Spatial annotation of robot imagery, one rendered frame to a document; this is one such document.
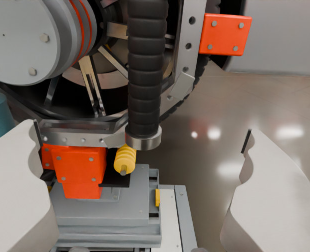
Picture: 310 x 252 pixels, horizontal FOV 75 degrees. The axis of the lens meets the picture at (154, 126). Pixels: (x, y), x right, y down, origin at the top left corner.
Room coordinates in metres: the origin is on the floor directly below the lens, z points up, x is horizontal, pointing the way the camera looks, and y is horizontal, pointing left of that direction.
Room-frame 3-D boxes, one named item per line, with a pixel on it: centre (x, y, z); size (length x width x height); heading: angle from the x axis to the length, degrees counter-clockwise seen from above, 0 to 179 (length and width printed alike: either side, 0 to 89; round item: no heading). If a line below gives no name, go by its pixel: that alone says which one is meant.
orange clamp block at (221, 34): (0.45, -0.12, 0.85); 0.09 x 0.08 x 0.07; 93
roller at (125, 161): (0.54, 0.08, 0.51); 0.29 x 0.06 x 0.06; 3
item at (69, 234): (0.60, 0.20, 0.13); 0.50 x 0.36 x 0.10; 93
